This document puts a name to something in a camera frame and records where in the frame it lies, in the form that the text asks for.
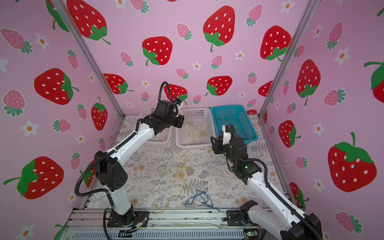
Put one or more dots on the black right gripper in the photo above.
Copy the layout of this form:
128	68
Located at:
218	145

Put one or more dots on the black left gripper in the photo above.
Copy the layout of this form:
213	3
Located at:
179	118

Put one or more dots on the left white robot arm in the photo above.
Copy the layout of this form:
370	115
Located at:
109	165

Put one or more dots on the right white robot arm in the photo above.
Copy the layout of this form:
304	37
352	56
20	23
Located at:
283	219

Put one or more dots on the middle white plastic basket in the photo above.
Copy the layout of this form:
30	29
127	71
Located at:
197	129

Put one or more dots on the white plastic basket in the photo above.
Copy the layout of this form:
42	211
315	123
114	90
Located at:
197	129
158	138

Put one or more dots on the left white plastic basket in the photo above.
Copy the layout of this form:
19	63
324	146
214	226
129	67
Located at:
158	138

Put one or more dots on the teal plastic basket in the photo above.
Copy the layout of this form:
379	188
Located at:
237	116

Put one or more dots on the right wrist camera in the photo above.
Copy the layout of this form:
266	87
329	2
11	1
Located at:
226	134

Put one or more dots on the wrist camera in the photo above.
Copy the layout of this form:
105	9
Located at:
226	134
179	103

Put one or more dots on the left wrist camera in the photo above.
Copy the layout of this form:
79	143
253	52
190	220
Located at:
179	103

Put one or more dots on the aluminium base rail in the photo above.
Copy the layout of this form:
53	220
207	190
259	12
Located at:
172	224

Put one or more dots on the left aluminium corner post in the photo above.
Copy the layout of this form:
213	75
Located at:
78	38

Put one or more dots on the aluminium corner post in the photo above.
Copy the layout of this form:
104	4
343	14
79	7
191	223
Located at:
78	38
300	30

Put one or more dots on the right aluminium corner post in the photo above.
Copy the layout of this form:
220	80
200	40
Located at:
300	30

